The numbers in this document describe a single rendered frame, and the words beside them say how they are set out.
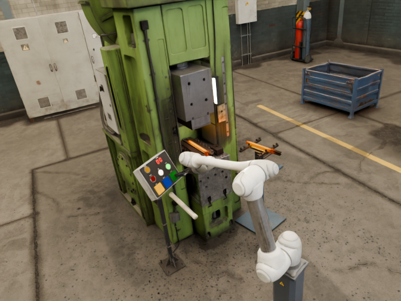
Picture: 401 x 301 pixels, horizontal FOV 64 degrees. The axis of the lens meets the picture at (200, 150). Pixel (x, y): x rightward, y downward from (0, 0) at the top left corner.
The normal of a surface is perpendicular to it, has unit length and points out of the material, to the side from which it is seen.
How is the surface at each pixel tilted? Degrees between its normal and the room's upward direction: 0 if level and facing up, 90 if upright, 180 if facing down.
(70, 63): 90
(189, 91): 90
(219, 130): 90
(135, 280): 0
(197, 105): 90
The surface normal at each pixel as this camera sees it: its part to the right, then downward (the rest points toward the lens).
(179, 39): 0.55, 0.34
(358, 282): -0.11, -0.88
